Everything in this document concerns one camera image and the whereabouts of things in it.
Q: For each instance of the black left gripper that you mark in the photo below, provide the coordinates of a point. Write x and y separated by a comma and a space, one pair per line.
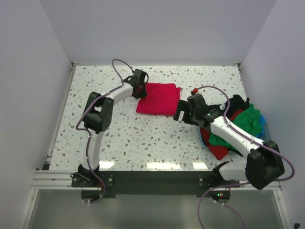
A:
143, 94

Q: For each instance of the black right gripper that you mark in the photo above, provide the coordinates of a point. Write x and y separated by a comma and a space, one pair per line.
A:
182, 106

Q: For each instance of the pink red t-shirt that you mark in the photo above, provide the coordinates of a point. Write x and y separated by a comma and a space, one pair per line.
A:
161, 99

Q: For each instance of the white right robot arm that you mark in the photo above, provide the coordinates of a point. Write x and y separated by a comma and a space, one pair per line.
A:
261, 165

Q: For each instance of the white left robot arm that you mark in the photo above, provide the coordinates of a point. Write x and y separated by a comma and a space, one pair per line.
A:
97, 115

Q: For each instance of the dark red t-shirt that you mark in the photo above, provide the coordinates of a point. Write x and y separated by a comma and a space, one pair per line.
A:
216, 145

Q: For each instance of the black t-shirt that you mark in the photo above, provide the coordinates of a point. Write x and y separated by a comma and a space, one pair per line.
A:
236, 104

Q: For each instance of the blue plastic laundry basket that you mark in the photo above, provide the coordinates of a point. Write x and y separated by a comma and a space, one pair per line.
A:
265, 136

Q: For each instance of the green t-shirt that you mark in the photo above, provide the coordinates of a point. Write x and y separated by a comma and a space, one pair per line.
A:
248, 120

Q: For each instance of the blue t-shirt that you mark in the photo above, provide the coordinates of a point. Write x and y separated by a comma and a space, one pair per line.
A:
262, 122

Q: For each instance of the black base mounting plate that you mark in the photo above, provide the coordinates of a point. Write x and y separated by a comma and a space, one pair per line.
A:
146, 183

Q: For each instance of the aluminium frame rail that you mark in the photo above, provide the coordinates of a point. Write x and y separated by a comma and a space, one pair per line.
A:
58, 180

